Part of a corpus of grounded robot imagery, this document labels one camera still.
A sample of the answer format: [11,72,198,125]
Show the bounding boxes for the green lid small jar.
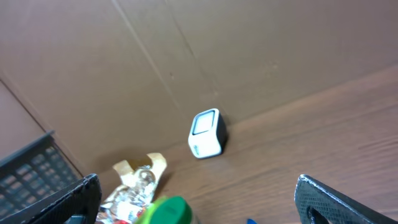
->
[149,196,200,224]

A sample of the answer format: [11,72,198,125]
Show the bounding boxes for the grey plastic shopping basket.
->
[1,131,78,219]

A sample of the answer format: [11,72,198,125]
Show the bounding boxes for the beige brown snack pouch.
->
[96,152,167,224]

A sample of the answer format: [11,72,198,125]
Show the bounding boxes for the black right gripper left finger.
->
[1,174,102,224]

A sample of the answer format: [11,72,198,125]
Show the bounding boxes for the blue Oreo cookie pack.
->
[246,218,257,224]

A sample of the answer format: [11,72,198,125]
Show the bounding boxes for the white barcode scanner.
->
[188,108,228,159]

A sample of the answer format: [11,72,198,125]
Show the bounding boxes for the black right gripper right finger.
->
[294,174,397,224]

